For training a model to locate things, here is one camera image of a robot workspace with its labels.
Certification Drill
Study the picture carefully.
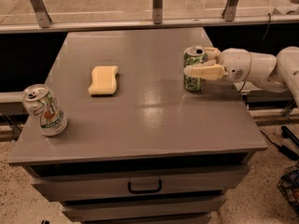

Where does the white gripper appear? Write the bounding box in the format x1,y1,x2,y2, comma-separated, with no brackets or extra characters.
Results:
184,47,251,82

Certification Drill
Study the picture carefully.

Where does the green soda can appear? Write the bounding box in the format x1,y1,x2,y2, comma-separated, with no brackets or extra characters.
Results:
184,45,207,92

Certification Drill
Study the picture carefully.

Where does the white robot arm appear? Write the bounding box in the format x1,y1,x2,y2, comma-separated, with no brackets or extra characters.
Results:
184,47,299,105

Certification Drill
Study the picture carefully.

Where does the white 7up soda can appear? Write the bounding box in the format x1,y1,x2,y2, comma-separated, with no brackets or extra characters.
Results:
22,84,67,136

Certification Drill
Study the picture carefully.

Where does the grey drawer cabinet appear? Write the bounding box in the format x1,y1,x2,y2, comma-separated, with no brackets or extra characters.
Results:
9,28,266,224

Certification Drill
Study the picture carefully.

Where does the yellow sponge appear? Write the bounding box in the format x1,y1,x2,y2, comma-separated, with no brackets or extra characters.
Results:
88,66,119,95

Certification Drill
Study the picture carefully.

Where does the black cable on floor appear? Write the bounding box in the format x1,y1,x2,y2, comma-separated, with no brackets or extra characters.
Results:
260,125,299,161

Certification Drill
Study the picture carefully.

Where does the black wire basket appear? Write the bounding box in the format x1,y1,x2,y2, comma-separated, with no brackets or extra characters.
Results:
278,165,299,216

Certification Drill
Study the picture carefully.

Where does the black drawer handle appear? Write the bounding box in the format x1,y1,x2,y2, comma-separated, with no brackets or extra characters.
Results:
127,180,163,195

